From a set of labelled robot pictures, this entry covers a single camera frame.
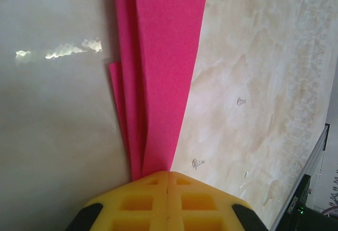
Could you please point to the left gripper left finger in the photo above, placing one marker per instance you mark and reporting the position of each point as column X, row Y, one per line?
column 137, row 204

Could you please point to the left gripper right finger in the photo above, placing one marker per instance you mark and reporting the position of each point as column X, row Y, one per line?
column 200, row 204

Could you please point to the pink square paper sheet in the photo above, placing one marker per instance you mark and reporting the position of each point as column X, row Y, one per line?
column 163, row 57

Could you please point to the long aluminium mounting rail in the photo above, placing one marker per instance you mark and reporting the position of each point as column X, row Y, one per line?
column 314, row 159

